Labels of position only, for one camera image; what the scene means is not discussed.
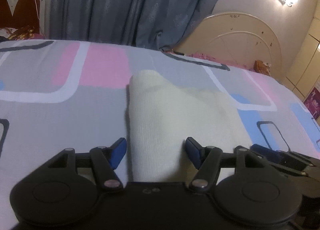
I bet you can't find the cream knit sweater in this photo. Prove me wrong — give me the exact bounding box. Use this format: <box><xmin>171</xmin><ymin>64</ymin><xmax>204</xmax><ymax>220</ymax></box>
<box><xmin>129</xmin><ymin>70</ymin><xmax>252</xmax><ymax>182</ymax></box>

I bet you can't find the patterned grey pink bedsheet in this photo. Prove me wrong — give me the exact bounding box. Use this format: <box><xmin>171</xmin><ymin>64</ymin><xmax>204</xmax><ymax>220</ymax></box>
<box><xmin>1</xmin><ymin>40</ymin><xmax>319</xmax><ymax>229</ymax></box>

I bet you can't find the brown stuffed toy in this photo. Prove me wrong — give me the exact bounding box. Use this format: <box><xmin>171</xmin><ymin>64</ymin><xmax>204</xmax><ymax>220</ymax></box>
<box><xmin>253</xmin><ymin>60</ymin><xmax>271</xmax><ymax>76</ymax></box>

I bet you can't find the cream arched headboard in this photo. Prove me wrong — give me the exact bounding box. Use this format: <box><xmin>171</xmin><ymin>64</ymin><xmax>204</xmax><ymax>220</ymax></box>
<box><xmin>174</xmin><ymin>12</ymin><xmax>283</xmax><ymax>81</ymax></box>

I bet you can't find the floral dark blanket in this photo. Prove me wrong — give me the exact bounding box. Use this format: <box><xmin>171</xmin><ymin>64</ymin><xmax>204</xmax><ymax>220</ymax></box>
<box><xmin>0</xmin><ymin>26</ymin><xmax>45</xmax><ymax>42</ymax></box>

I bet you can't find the blue grey window curtain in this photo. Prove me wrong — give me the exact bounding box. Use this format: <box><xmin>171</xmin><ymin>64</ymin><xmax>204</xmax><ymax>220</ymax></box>
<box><xmin>50</xmin><ymin>0</ymin><xmax>218</xmax><ymax>50</ymax></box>

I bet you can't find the red white scalloped headboard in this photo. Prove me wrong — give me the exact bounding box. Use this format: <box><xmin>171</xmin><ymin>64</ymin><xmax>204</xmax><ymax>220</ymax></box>
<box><xmin>1</xmin><ymin>0</ymin><xmax>46</xmax><ymax>36</ymax></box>

